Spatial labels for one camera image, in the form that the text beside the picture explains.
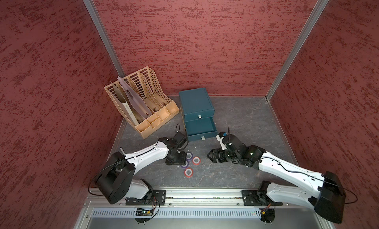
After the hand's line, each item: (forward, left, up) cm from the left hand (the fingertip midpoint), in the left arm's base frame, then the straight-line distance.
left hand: (179, 165), depth 83 cm
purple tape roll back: (+5, -5, -2) cm, 7 cm away
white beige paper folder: (+23, +31, +26) cm, 47 cm away
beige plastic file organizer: (+53, +27, +17) cm, 62 cm away
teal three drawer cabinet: (+25, -10, +19) cm, 33 cm away
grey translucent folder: (+49, +38, +2) cm, 63 cm away
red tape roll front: (-3, -5, -2) cm, 6 cm away
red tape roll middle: (+4, -10, -2) cm, 11 cm away
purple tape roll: (+1, -4, -2) cm, 4 cm away
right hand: (+2, -19, +8) cm, 21 cm away
